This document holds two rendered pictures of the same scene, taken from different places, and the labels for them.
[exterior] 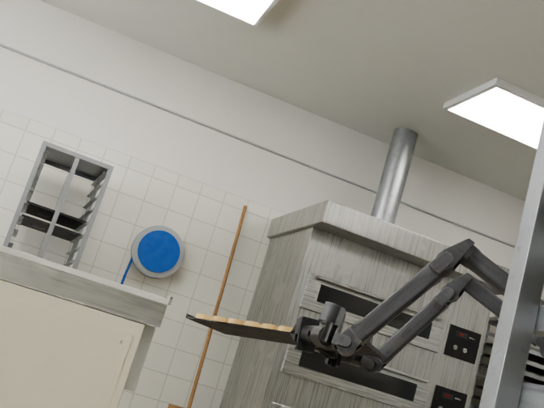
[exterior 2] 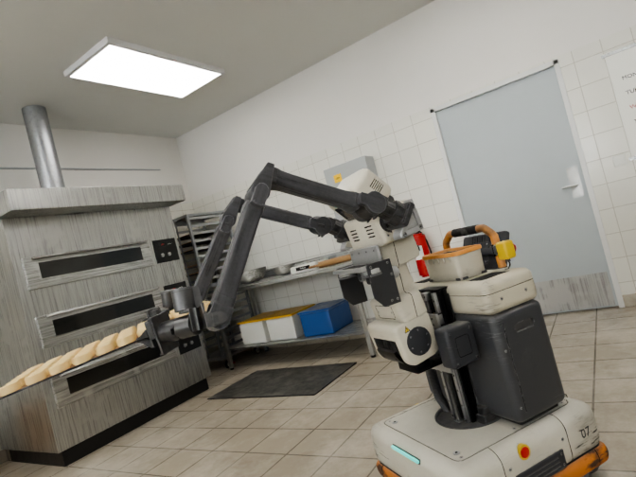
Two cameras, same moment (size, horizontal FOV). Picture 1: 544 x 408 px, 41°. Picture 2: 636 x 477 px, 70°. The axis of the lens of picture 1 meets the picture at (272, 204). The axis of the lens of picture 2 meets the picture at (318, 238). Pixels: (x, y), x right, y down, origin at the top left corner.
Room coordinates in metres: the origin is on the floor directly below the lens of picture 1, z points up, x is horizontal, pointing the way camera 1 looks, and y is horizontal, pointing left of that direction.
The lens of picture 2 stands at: (1.05, 0.25, 1.08)
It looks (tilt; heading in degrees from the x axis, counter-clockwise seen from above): 1 degrees up; 318
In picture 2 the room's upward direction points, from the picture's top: 14 degrees counter-clockwise
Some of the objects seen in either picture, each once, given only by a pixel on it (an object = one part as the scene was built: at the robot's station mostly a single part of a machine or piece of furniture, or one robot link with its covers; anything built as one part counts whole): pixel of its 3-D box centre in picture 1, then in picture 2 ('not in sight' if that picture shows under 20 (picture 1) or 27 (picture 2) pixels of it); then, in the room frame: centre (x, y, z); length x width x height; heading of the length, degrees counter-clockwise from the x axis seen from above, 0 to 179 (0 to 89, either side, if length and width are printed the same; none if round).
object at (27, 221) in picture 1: (48, 228); not in sight; (5.02, 1.41, 1.32); 0.60 x 0.40 x 0.01; 18
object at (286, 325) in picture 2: not in sight; (292, 322); (5.03, -2.69, 0.36); 0.46 x 0.38 x 0.26; 105
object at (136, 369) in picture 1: (129, 353); not in sight; (1.70, 0.21, 0.77); 0.24 x 0.04 x 0.14; 17
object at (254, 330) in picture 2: not in sight; (265, 326); (5.42, -2.59, 0.36); 0.46 x 0.38 x 0.26; 103
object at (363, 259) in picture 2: not in sight; (366, 276); (2.23, -1.01, 0.93); 0.28 x 0.16 x 0.22; 160
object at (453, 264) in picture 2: not in sight; (453, 263); (2.09, -1.40, 0.87); 0.23 x 0.15 x 0.11; 160
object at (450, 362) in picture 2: not in sight; (424, 347); (2.13, -1.11, 0.61); 0.28 x 0.27 x 0.25; 160
